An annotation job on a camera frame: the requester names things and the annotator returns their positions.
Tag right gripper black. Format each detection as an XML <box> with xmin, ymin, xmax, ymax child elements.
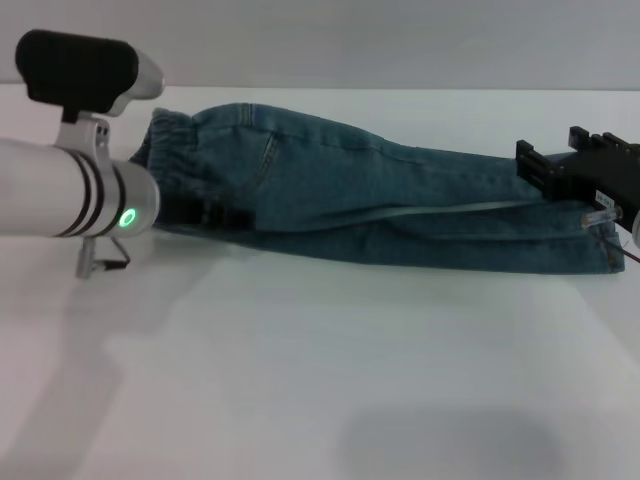
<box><xmin>515</xmin><ymin>126</ymin><xmax>640</xmax><ymax>234</ymax></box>

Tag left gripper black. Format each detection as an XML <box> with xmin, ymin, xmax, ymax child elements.
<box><xmin>158</xmin><ymin>195</ymin><xmax>254</xmax><ymax>232</ymax></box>

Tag blue denim shorts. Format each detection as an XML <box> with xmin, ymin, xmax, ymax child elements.
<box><xmin>128</xmin><ymin>102</ymin><xmax>629</xmax><ymax>276</ymax></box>

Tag right arm cable with plug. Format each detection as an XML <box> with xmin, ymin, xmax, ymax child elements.
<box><xmin>579</xmin><ymin>205</ymin><xmax>640</xmax><ymax>264</ymax></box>

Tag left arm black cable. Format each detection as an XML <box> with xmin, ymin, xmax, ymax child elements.
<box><xmin>74</xmin><ymin>234</ymin><xmax>132</xmax><ymax>279</ymax></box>

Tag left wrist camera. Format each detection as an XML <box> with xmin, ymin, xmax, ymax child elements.
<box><xmin>14</xmin><ymin>29</ymin><xmax>166</xmax><ymax>151</ymax></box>

